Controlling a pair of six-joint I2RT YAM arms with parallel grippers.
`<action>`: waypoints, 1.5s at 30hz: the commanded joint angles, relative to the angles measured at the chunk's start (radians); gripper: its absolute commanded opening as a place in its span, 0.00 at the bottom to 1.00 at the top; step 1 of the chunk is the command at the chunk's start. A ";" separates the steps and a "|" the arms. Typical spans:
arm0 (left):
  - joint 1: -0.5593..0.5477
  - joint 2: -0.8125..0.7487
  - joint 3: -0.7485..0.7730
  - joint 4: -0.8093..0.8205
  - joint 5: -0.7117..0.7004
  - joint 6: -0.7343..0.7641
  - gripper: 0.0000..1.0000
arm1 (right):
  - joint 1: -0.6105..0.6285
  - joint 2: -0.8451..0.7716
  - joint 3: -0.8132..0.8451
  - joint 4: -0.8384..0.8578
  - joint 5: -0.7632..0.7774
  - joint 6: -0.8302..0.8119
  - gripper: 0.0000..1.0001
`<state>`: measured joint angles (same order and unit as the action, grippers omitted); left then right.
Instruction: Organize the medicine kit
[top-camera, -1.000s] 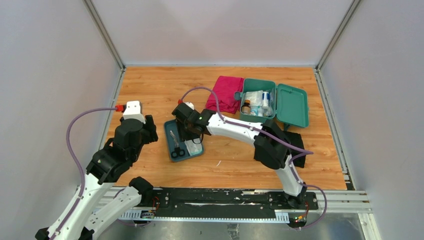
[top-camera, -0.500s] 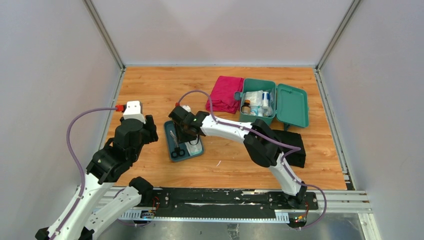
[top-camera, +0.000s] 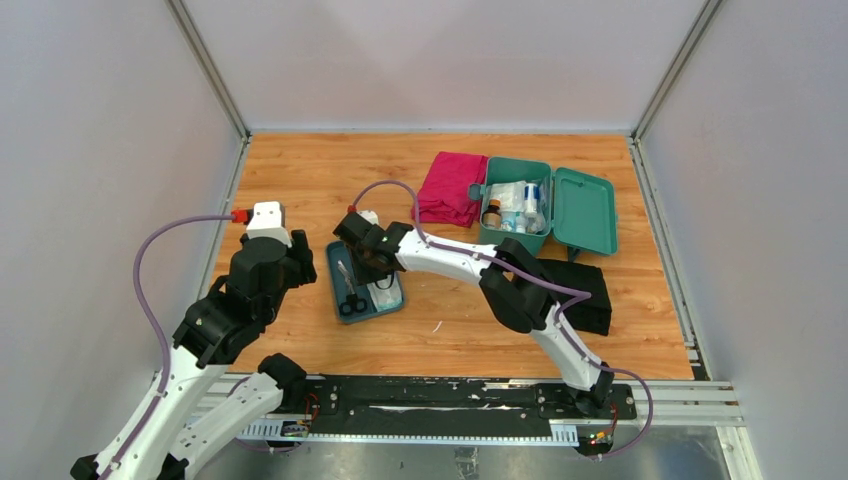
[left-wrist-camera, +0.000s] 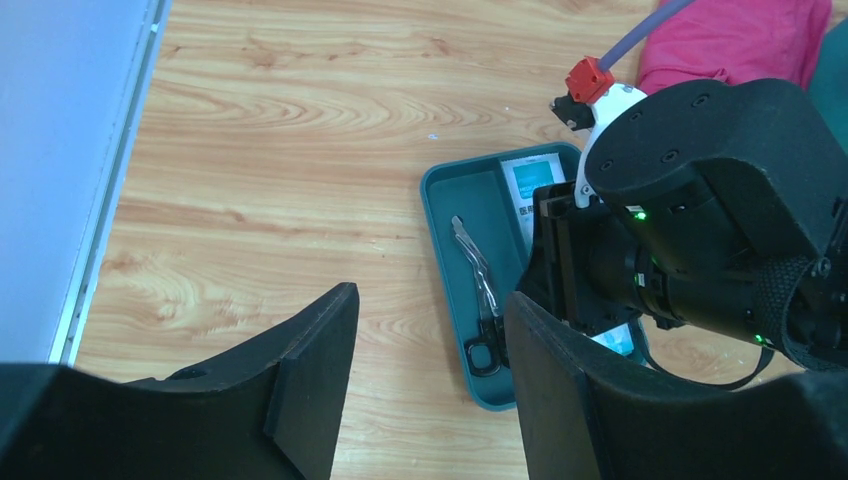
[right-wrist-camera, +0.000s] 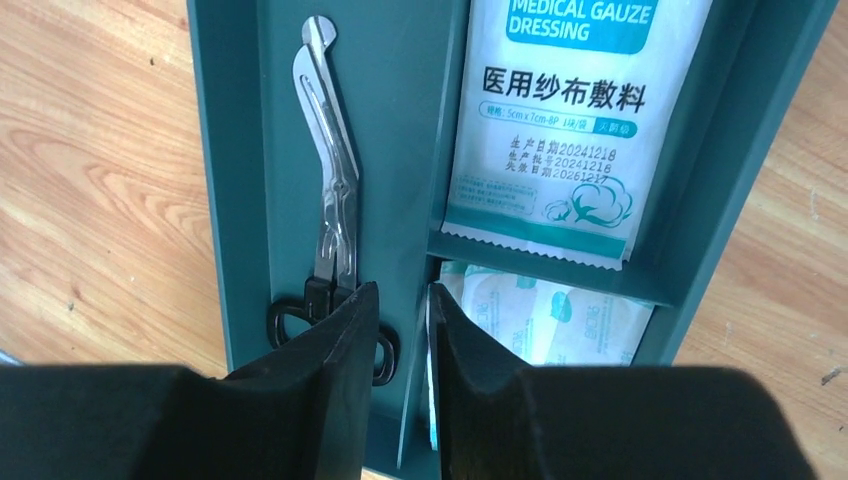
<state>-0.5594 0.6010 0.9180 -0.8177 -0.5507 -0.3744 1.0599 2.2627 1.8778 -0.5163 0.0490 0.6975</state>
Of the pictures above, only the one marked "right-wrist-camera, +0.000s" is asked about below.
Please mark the white paper sachet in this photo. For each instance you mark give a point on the white paper sachet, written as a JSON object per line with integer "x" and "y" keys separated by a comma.
{"x": 543, "y": 322}

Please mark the black handled scissors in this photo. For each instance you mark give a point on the black handled scissors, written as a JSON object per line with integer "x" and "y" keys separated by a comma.
{"x": 335, "y": 269}

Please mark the teal divided tray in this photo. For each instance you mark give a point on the teal divided tray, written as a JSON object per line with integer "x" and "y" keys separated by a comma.
{"x": 398, "y": 67}

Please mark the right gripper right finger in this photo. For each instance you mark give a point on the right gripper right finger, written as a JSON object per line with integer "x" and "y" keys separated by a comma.
{"x": 499, "y": 417}

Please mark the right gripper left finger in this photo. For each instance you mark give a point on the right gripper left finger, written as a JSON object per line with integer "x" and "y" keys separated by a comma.
{"x": 299, "y": 412}

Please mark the white teal dressing packet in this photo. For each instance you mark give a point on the white teal dressing packet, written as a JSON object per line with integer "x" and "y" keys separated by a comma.
{"x": 563, "y": 113}

